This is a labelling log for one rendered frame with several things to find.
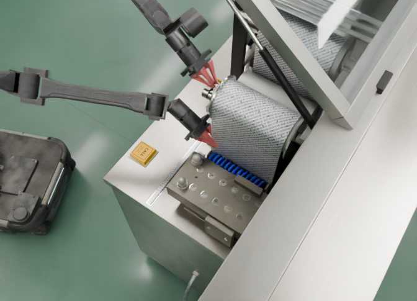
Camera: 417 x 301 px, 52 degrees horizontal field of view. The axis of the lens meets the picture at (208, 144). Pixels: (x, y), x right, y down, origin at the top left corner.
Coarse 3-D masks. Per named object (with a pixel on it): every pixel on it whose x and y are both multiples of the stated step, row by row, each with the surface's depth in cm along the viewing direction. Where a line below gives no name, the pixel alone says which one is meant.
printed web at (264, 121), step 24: (264, 72) 138; (288, 72) 131; (216, 96) 123; (240, 96) 122; (264, 96) 123; (312, 96) 133; (216, 120) 129; (240, 120) 122; (264, 120) 119; (288, 120) 117; (264, 144) 123
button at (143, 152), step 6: (138, 144) 159; (144, 144) 159; (132, 150) 157; (138, 150) 157; (144, 150) 157; (150, 150) 157; (132, 156) 158; (138, 156) 156; (144, 156) 156; (150, 156) 157; (144, 162) 155
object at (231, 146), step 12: (216, 132) 134; (228, 132) 130; (228, 144) 135; (240, 144) 131; (252, 144) 127; (228, 156) 142; (240, 156) 137; (252, 156) 132; (264, 156) 128; (252, 168) 138; (264, 168) 133; (264, 180) 139
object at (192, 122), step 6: (192, 114) 137; (180, 120) 137; (186, 120) 136; (192, 120) 136; (198, 120) 137; (204, 120) 138; (186, 126) 137; (192, 126) 137; (198, 126) 136; (192, 132) 135; (186, 138) 139
